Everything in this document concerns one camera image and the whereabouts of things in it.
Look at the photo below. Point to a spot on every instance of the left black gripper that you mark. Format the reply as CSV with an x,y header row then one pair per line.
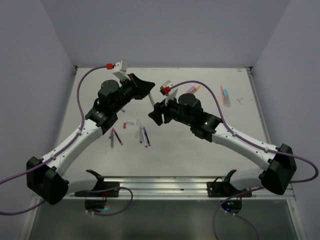
x,y
143,88

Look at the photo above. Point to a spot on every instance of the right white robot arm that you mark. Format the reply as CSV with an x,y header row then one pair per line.
x,y
275,165

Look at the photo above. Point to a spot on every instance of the aluminium rail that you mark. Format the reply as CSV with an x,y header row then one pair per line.
x,y
143,187

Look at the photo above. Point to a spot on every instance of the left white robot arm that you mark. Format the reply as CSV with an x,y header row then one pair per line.
x,y
47,176

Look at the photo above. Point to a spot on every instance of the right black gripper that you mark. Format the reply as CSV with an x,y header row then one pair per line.
x,y
160,108

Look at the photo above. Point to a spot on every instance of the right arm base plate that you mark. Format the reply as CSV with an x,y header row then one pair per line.
x,y
221,189

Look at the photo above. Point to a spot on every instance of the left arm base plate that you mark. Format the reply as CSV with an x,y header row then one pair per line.
x,y
102,190

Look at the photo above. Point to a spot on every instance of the purple highlighter pen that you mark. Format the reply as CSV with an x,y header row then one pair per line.
x,y
111,139

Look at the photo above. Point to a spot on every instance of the pink capped marker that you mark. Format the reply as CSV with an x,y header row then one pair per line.
x,y
144,140

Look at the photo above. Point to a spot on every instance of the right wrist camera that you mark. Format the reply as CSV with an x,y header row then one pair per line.
x,y
166,90

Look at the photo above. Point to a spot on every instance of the green capped marker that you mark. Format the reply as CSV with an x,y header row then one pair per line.
x,y
151,99

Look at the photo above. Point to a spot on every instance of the red pen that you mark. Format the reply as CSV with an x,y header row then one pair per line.
x,y
117,136

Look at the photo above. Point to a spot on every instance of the orange pen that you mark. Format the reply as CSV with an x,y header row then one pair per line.
x,y
222,95

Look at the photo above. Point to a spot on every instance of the pink highlighter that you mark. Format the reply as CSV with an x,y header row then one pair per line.
x,y
192,89

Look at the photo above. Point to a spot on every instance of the blue pen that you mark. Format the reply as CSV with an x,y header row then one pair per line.
x,y
146,136

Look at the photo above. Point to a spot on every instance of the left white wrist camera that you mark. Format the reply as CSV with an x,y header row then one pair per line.
x,y
120,70

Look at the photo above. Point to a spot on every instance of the white blue-tipped marker pen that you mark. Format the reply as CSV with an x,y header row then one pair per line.
x,y
140,133

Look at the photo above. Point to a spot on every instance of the light blue highlighter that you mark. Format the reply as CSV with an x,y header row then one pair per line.
x,y
227,102

